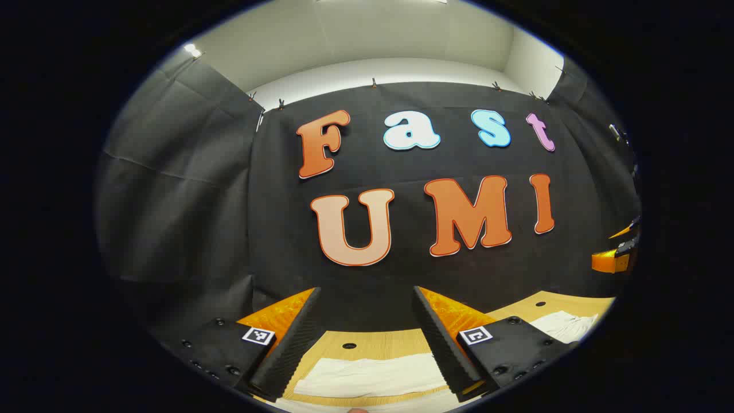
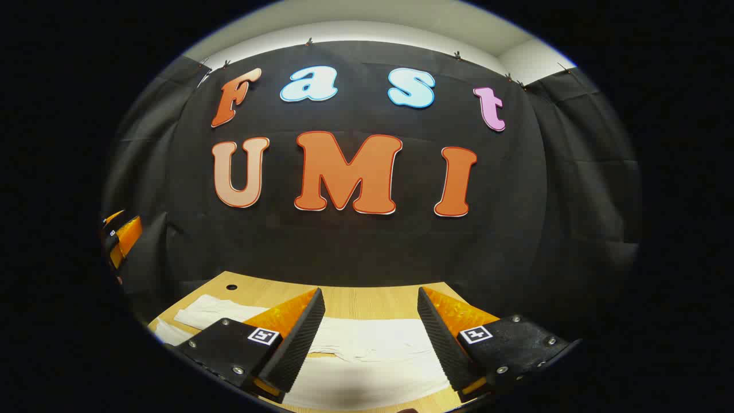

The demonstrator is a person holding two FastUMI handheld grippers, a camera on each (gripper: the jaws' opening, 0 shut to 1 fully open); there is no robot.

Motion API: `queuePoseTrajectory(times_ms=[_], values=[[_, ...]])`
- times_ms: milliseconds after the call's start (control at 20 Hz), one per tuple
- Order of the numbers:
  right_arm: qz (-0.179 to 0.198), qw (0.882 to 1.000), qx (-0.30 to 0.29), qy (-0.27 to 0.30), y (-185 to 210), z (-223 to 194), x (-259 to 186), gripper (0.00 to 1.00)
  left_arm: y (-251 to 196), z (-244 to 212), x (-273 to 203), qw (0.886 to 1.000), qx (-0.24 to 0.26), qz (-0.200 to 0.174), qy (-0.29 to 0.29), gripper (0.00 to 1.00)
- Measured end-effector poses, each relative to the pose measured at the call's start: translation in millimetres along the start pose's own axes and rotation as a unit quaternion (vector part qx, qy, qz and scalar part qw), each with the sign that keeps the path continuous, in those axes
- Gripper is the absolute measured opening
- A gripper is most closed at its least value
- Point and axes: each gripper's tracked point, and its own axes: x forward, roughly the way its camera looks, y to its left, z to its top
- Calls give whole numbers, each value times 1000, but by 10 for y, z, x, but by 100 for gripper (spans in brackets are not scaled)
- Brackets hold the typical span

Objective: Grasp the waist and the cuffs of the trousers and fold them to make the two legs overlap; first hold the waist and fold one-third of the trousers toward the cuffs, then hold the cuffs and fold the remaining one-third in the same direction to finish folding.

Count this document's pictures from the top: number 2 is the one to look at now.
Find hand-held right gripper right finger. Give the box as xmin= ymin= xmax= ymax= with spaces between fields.
xmin=417 ymin=287 xmax=583 ymax=402

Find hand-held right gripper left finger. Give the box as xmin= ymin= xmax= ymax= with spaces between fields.
xmin=174 ymin=287 xmax=326 ymax=402

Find white jeans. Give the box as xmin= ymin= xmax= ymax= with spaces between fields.
xmin=154 ymin=294 xmax=454 ymax=411

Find black backdrop cloth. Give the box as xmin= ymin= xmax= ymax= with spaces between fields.
xmin=102 ymin=40 xmax=642 ymax=322

